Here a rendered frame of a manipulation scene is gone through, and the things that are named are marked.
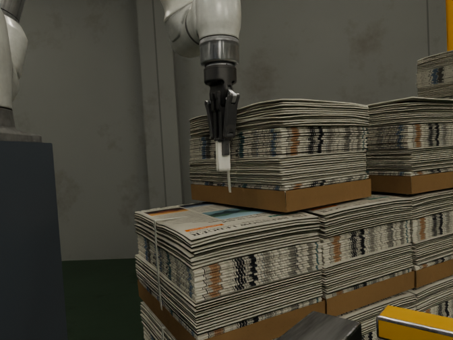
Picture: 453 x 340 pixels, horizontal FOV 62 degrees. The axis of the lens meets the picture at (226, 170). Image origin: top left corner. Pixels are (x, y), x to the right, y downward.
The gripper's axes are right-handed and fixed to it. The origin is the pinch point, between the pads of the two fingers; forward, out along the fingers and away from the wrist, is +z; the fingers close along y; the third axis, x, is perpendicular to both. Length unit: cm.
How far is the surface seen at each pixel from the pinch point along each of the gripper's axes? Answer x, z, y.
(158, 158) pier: -70, 0, 252
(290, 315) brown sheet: -3.5, 31.4, -18.9
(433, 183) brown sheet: -50, 9, -19
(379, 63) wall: -243, -79, 150
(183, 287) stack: 16.3, 23.7, -13.2
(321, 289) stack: -11.7, 28.0, -18.8
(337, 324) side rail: 16, 16, -51
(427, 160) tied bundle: -47, 3, -19
